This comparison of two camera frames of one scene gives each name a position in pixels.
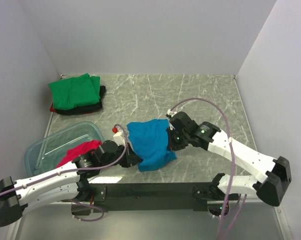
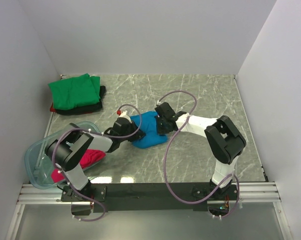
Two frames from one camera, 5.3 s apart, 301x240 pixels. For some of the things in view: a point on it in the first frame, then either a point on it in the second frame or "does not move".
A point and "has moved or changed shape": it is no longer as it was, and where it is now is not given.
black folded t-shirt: [86, 109] does not move
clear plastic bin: [44, 153] does not move
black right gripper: [173, 146] -> [160, 131]
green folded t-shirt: [75, 91] does not move
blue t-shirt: [150, 139] has moved or changed shape
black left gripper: [131, 159] -> [138, 135]
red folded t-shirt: [52, 109] does not move
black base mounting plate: [147, 197] does not move
